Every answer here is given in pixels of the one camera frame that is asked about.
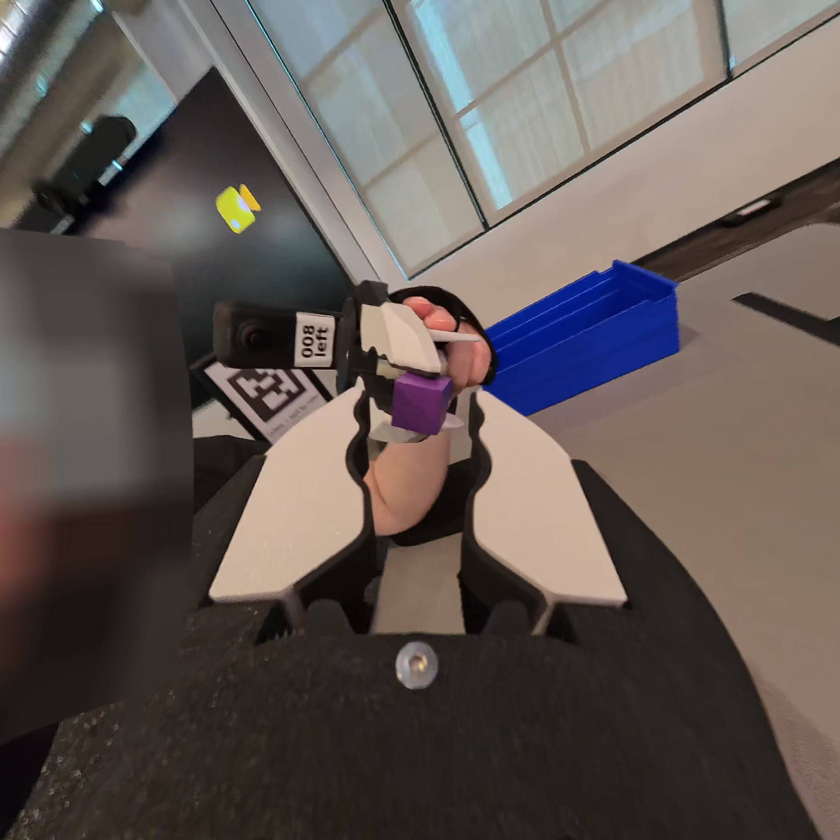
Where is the small black device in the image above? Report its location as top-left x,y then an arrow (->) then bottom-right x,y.
717,197 -> 786,228

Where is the purple wooden cube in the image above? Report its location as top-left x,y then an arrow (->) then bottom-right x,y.
392,372 -> 454,437

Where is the person's left forearm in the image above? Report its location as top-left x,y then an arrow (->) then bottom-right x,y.
363,436 -> 452,537

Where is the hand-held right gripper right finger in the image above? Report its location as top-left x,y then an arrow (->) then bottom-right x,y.
457,390 -> 629,634

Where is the black white marker sign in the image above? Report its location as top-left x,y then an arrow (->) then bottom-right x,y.
189,356 -> 339,446

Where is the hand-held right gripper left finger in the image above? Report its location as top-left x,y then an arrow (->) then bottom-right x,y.
209,387 -> 381,632

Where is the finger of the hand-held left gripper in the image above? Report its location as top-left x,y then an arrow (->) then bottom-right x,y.
371,419 -> 466,446
360,302 -> 444,379

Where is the dark rounded fixture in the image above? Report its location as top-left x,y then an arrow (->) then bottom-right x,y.
31,115 -> 139,219

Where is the large framed window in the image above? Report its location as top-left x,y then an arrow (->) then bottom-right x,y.
249,0 -> 840,278

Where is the blue plastic bin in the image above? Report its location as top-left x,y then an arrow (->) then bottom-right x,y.
482,260 -> 680,417

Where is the black wall screen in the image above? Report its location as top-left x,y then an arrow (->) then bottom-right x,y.
66,66 -> 355,395

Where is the person's left hand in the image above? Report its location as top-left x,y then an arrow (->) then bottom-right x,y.
402,295 -> 495,392

